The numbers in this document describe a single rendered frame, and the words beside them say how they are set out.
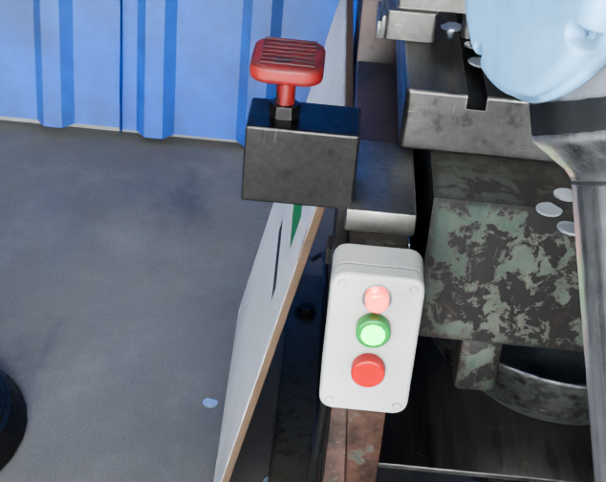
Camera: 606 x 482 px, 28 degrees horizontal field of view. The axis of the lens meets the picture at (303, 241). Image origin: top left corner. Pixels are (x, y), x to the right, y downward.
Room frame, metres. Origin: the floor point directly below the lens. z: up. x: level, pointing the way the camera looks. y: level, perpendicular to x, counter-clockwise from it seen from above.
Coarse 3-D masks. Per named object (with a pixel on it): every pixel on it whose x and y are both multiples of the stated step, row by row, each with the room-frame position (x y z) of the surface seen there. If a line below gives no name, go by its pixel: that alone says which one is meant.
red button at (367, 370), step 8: (360, 360) 0.80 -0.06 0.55; (368, 360) 0.80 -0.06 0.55; (376, 360) 0.80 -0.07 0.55; (352, 368) 0.80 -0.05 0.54; (360, 368) 0.79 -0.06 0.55; (368, 368) 0.79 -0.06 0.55; (376, 368) 0.79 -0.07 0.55; (384, 368) 0.80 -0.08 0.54; (352, 376) 0.79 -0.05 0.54; (360, 376) 0.79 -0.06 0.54; (368, 376) 0.79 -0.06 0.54; (376, 376) 0.79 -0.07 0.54; (360, 384) 0.79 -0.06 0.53; (368, 384) 0.79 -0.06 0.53; (376, 384) 0.79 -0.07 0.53
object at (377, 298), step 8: (368, 288) 0.80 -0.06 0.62; (376, 288) 0.80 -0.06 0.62; (384, 288) 0.80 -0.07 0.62; (368, 296) 0.80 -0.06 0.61; (376, 296) 0.80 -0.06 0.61; (384, 296) 0.80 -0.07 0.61; (368, 304) 0.80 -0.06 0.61; (376, 304) 0.80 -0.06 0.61; (384, 304) 0.80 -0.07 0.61; (376, 312) 0.80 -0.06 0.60
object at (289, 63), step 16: (256, 48) 0.93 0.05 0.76; (272, 48) 0.93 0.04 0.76; (288, 48) 0.94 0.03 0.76; (304, 48) 0.94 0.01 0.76; (320, 48) 0.94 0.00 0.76; (256, 64) 0.90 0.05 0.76; (272, 64) 0.90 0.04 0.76; (288, 64) 0.90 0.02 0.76; (304, 64) 0.90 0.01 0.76; (320, 64) 0.91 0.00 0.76; (272, 80) 0.89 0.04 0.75; (288, 80) 0.89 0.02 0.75; (304, 80) 0.89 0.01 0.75; (320, 80) 0.90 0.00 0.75; (288, 96) 0.92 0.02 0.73
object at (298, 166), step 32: (256, 128) 0.90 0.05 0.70; (288, 128) 0.90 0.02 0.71; (320, 128) 0.91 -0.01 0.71; (352, 128) 0.91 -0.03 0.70; (256, 160) 0.90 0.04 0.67; (288, 160) 0.90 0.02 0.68; (320, 160) 0.90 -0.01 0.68; (352, 160) 0.90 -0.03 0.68; (256, 192) 0.90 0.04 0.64; (288, 192) 0.90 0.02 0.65; (320, 192) 0.90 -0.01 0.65; (352, 192) 0.90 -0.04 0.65
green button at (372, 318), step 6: (360, 318) 0.80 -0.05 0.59; (366, 318) 0.80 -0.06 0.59; (372, 318) 0.80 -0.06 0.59; (378, 318) 0.80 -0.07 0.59; (384, 318) 0.80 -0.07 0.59; (360, 324) 0.80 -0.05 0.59; (366, 324) 0.79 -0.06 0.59; (372, 324) 0.79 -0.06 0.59; (378, 324) 0.79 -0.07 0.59; (384, 324) 0.79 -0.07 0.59; (360, 330) 0.79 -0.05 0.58; (384, 330) 0.79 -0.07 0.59; (390, 330) 0.80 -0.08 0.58; (360, 336) 0.79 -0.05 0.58; (360, 342) 0.79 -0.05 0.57; (384, 342) 0.79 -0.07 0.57
